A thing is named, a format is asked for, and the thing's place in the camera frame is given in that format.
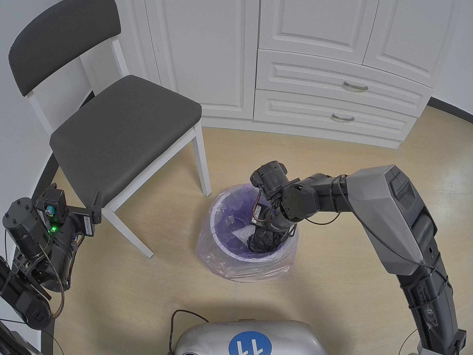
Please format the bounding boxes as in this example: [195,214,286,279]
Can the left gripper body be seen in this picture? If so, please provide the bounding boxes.
[55,207,98,244]

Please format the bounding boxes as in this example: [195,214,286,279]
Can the purple plastic bag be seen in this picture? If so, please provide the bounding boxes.
[196,184,299,281]

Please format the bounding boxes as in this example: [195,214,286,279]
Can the black cable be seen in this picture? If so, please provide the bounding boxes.
[399,327,421,355]
[168,309,209,355]
[52,235,76,321]

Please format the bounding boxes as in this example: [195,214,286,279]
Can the white wardrobe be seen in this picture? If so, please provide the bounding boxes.
[59,0,460,150]

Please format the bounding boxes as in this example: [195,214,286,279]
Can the white chair dark grey seat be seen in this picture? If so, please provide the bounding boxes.
[8,0,212,260]

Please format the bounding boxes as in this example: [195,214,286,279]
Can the black plastic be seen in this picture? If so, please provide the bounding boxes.
[247,228,284,253]

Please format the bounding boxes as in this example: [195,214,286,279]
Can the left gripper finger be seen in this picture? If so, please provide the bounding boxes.
[90,189,103,226]

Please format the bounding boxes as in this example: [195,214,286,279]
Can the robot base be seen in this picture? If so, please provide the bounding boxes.
[175,319,329,355]

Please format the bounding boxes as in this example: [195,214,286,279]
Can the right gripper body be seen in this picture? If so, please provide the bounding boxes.
[251,201,296,236]

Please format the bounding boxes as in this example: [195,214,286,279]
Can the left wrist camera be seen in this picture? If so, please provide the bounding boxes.
[37,189,68,223]

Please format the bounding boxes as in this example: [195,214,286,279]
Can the white trash bin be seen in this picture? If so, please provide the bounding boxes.
[210,185,296,266]

